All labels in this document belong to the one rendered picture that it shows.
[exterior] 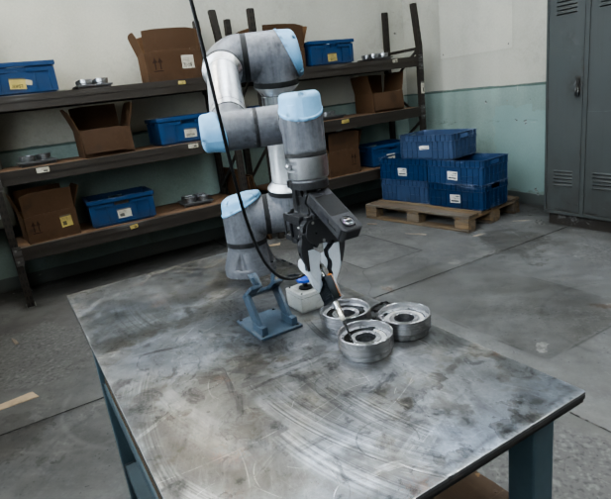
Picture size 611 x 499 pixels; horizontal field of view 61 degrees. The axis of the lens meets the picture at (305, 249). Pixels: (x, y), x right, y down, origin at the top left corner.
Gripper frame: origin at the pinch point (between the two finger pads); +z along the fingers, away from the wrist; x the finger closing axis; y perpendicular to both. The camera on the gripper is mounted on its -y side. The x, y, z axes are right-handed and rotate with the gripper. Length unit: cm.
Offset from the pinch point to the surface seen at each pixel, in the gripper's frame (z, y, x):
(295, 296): 9.5, 20.3, -3.8
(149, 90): -49, 341, -70
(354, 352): 10.6, -8.5, 1.1
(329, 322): 10.1, 4.3, -2.2
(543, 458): 24.8, -35.6, -14.6
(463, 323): 94, 101, -146
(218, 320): 13.1, 29.8, 12.3
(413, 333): 11.1, -9.6, -12.2
